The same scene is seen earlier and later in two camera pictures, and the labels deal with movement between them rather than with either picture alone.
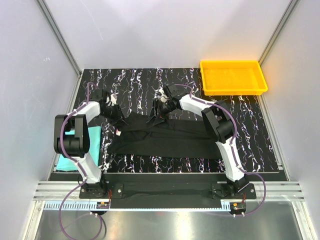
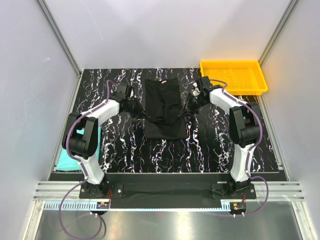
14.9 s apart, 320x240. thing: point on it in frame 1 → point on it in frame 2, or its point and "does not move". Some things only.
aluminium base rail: (274, 190) does not move
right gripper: (156, 105) → (189, 109)
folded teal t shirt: (95, 135) does not move
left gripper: (119, 117) → (140, 113)
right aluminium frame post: (280, 26) does not move
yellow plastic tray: (233, 77) does not move
